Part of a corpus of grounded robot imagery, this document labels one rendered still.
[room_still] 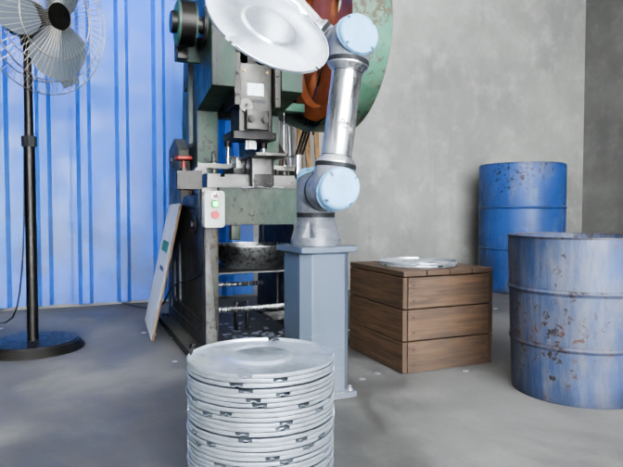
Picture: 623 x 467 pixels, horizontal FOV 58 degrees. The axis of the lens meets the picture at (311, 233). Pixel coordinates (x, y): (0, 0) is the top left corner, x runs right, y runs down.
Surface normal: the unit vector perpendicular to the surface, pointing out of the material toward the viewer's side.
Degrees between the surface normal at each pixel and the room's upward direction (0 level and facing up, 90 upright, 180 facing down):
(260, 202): 90
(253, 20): 55
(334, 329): 90
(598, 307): 92
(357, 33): 82
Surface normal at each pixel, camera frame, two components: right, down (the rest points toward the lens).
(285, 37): 0.46, -0.55
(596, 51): -0.92, 0.01
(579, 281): -0.42, 0.07
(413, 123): 0.39, 0.04
